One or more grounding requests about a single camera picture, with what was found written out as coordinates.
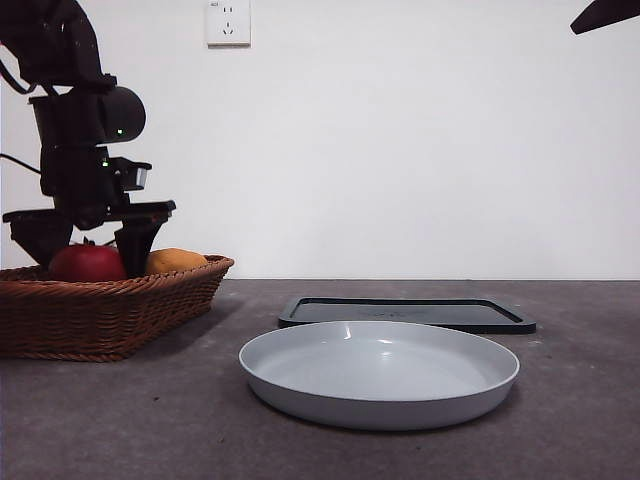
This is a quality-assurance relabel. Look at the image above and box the red tomato with green stem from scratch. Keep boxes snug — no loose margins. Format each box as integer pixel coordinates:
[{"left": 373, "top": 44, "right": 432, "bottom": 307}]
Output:
[{"left": 48, "top": 239, "right": 129, "bottom": 282}]

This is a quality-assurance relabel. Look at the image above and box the orange-brown potato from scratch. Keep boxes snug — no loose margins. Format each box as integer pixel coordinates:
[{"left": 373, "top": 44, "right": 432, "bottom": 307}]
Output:
[{"left": 144, "top": 248, "right": 209, "bottom": 275}]

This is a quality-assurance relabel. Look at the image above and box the brown wicker basket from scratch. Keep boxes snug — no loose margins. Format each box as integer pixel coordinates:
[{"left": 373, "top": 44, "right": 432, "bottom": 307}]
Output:
[{"left": 0, "top": 254, "right": 236, "bottom": 362}]

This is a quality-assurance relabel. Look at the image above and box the pale grey round plate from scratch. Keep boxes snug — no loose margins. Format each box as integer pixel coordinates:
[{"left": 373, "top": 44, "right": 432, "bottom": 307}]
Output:
[{"left": 238, "top": 320, "right": 521, "bottom": 432}]

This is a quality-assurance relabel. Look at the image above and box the dark rectangular tray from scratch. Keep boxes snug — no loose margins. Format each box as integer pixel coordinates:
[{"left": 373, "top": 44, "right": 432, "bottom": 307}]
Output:
[{"left": 277, "top": 296, "right": 538, "bottom": 335}]

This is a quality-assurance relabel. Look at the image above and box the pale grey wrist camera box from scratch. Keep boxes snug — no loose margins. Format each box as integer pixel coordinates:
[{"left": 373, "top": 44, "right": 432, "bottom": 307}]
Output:
[{"left": 107, "top": 156, "right": 153, "bottom": 192}]

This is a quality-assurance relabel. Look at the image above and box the black cable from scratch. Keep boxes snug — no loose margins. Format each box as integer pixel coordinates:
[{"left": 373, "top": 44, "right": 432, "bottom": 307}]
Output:
[
  {"left": 0, "top": 152, "right": 44, "bottom": 177},
  {"left": 0, "top": 47, "right": 39, "bottom": 95}
]

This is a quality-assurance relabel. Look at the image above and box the white wall socket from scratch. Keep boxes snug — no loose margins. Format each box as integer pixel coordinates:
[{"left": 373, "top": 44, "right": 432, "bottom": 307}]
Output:
[{"left": 207, "top": 0, "right": 252, "bottom": 49}]

